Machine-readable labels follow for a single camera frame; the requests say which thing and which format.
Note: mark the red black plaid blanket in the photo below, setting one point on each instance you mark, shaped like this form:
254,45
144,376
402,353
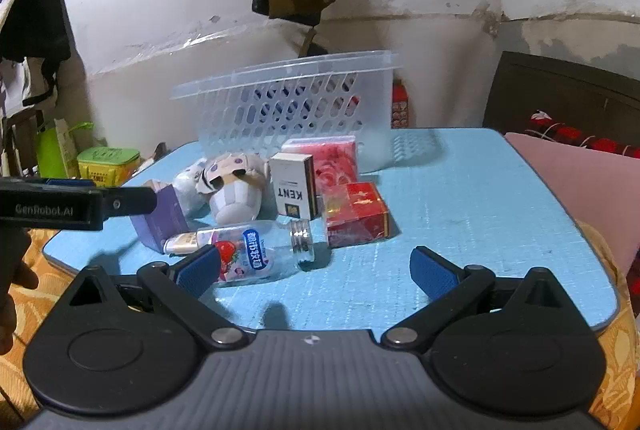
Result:
590,137

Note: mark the green paper bag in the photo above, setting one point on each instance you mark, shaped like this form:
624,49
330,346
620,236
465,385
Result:
50,155

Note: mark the white cigarette box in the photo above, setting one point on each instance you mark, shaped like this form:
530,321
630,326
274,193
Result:
292,185

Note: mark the brown cardboard piece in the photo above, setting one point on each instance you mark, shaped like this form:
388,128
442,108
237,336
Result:
152,157

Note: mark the person's left hand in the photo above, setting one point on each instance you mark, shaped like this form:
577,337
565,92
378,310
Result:
12,260

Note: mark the red cigarette box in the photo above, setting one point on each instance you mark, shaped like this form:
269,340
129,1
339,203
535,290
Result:
355,217

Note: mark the pink tissue pack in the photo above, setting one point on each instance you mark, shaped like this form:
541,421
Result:
335,160

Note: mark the pink pillow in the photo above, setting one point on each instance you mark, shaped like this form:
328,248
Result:
575,190

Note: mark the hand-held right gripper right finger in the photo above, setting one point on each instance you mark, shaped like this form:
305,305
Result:
432,270

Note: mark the yellow-green lidded box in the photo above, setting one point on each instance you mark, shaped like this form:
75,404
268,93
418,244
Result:
107,164

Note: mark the purple paper box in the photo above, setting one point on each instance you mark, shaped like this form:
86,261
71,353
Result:
162,220

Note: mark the cream orange printed tube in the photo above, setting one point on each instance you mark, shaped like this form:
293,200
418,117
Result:
181,244

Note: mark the black hanging cloth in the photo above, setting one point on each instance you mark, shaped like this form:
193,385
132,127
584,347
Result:
35,25

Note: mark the red printed carton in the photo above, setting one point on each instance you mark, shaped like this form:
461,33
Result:
400,107

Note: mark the clear plastic basket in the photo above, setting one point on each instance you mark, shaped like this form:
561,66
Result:
300,105

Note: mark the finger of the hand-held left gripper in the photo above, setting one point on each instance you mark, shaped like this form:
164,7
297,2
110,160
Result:
70,183
130,201

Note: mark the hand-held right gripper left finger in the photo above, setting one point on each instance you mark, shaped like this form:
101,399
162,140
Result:
200,267

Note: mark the dark wooden headboard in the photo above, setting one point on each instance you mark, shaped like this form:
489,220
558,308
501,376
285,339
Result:
560,95

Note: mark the clear strawberry label bottle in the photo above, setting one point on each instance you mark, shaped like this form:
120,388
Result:
260,250

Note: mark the white dotted pouch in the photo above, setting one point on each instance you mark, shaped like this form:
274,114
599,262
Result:
187,187

